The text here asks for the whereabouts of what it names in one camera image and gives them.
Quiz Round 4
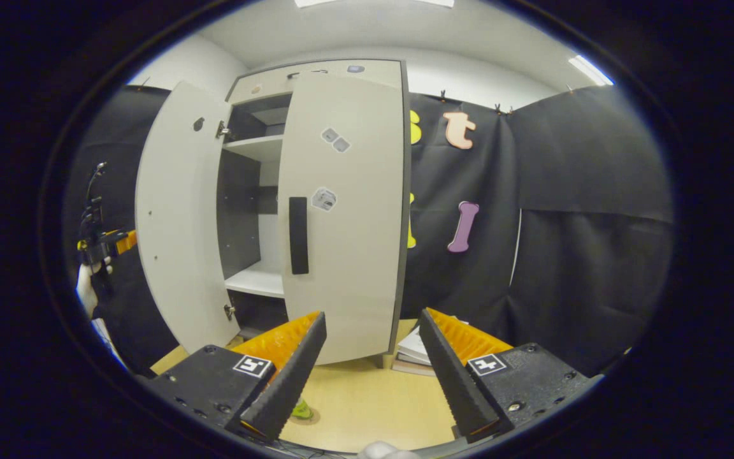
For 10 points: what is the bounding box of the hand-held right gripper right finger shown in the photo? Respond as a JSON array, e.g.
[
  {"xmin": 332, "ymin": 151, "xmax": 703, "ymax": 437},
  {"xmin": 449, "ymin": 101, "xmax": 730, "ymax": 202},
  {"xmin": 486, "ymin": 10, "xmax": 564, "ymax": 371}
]
[{"xmin": 418, "ymin": 308, "xmax": 603, "ymax": 444}]

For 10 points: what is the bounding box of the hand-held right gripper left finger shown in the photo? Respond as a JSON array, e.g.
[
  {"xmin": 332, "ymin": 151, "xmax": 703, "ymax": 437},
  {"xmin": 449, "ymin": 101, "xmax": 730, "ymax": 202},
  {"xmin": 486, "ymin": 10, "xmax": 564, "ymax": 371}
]
[{"xmin": 144, "ymin": 311, "xmax": 328, "ymax": 442}]

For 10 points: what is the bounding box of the white cabinet door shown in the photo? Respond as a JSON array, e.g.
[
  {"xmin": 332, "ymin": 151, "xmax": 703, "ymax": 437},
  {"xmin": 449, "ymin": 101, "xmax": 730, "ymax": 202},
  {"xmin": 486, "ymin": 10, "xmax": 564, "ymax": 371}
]
[
  {"xmin": 134, "ymin": 81, "xmax": 240, "ymax": 354},
  {"xmin": 277, "ymin": 71, "xmax": 406, "ymax": 366}
]

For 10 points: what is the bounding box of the white cabinet shelf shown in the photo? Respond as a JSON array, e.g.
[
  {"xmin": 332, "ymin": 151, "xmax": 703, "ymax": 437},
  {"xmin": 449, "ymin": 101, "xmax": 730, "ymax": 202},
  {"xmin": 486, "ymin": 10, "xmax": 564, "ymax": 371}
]
[
  {"xmin": 222, "ymin": 134, "xmax": 285, "ymax": 163},
  {"xmin": 224, "ymin": 260, "xmax": 286, "ymax": 299}
]

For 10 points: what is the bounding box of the white and grey cabinet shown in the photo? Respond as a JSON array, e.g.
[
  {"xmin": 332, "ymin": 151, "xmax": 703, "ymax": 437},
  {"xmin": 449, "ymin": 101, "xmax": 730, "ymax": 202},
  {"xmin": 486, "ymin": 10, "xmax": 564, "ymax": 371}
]
[{"xmin": 216, "ymin": 59, "xmax": 414, "ymax": 358}]

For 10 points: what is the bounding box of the white cabinet drawer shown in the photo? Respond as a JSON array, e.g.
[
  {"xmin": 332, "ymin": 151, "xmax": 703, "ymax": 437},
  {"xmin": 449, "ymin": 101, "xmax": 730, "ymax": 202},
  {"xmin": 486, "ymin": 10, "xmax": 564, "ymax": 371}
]
[{"xmin": 227, "ymin": 60, "xmax": 404, "ymax": 105}]

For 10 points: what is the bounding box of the stack of books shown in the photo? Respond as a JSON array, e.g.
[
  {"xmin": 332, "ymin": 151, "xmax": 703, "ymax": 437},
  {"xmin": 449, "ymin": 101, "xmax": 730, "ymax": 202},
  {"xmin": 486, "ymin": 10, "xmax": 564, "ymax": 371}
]
[{"xmin": 391, "ymin": 319, "xmax": 470, "ymax": 377}]

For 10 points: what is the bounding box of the ceiling light panel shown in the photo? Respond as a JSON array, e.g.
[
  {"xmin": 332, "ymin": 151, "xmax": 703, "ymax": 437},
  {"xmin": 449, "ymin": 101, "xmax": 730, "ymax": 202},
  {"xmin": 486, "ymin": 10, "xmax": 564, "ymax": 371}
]
[
  {"xmin": 294, "ymin": 0, "xmax": 456, "ymax": 8},
  {"xmin": 568, "ymin": 54, "xmax": 615, "ymax": 87}
]

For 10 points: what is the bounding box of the black cable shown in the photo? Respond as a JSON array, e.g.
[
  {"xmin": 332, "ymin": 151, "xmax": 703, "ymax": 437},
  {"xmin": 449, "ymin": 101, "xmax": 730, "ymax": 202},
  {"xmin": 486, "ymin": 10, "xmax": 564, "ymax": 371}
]
[{"xmin": 85, "ymin": 161, "xmax": 108, "ymax": 211}]

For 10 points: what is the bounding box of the black door handle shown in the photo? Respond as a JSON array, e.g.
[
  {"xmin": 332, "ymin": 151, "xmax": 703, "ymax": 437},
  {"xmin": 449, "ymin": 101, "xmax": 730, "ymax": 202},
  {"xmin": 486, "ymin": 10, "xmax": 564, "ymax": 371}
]
[{"xmin": 288, "ymin": 196, "xmax": 310, "ymax": 275}]

